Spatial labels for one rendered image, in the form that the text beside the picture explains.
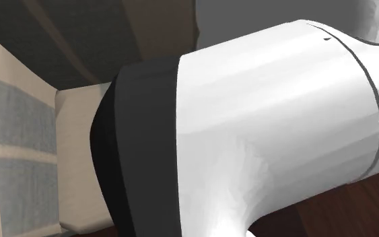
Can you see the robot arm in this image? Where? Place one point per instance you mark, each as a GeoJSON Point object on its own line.
{"type": "Point", "coordinates": [261, 118]}

